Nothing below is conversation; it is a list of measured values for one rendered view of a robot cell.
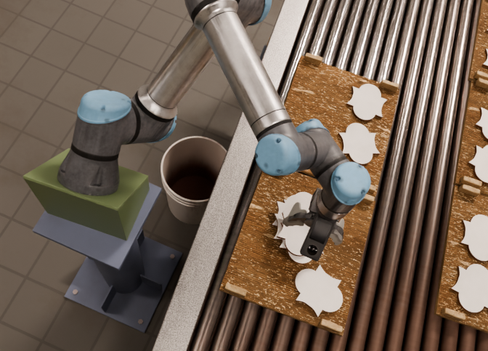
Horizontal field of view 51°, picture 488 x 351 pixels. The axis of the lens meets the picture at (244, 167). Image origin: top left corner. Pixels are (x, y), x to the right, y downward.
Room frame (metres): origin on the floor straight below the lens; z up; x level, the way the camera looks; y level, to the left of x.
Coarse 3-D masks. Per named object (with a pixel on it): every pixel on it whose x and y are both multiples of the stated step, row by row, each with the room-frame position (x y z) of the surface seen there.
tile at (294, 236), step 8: (304, 208) 0.55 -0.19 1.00; (304, 224) 0.51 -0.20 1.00; (280, 232) 0.46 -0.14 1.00; (288, 232) 0.47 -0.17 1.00; (296, 232) 0.48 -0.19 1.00; (304, 232) 0.48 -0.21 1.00; (288, 240) 0.45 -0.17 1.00; (296, 240) 0.46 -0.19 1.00; (288, 248) 0.43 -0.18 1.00; (296, 248) 0.43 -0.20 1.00
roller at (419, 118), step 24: (432, 24) 1.44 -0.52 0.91; (432, 48) 1.32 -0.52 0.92; (432, 72) 1.22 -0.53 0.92; (408, 144) 0.91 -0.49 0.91; (408, 168) 0.82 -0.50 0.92; (408, 192) 0.74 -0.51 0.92; (384, 264) 0.50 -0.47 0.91; (384, 288) 0.42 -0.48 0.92; (384, 312) 0.36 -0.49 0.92; (384, 336) 0.29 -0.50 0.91
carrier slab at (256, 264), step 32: (256, 192) 0.58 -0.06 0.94; (288, 192) 0.61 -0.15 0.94; (256, 224) 0.49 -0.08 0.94; (352, 224) 0.57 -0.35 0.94; (256, 256) 0.40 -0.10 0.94; (288, 256) 0.43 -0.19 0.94; (352, 256) 0.48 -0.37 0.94; (256, 288) 0.32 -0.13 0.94; (288, 288) 0.34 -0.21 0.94; (352, 288) 0.39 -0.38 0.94
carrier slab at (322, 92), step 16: (304, 64) 1.08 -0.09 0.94; (320, 64) 1.10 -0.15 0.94; (304, 80) 1.02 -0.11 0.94; (320, 80) 1.03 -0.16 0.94; (336, 80) 1.05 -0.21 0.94; (352, 80) 1.07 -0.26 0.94; (368, 80) 1.09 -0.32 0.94; (288, 96) 0.94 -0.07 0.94; (304, 96) 0.96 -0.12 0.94; (320, 96) 0.97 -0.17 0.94; (336, 96) 0.99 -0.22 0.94; (384, 96) 1.05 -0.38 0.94; (288, 112) 0.88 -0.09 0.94; (304, 112) 0.90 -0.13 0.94; (320, 112) 0.91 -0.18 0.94; (336, 112) 0.93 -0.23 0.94; (352, 112) 0.95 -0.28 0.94; (384, 112) 0.99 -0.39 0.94; (336, 128) 0.87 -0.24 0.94; (368, 128) 0.91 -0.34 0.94; (384, 128) 0.93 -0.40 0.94; (384, 144) 0.87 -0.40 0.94
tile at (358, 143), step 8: (352, 128) 0.88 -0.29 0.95; (360, 128) 0.89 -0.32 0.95; (344, 136) 0.85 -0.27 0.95; (352, 136) 0.86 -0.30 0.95; (360, 136) 0.86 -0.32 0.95; (368, 136) 0.87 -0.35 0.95; (344, 144) 0.82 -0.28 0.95; (352, 144) 0.83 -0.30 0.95; (360, 144) 0.84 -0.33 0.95; (368, 144) 0.84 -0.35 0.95; (344, 152) 0.79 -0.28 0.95; (352, 152) 0.80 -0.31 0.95; (360, 152) 0.81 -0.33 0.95; (368, 152) 0.82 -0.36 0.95; (376, 152) 0.83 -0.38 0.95; (352, 160) 0.78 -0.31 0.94; (360, 160) 0.78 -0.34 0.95; (368, 160) 0.79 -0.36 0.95
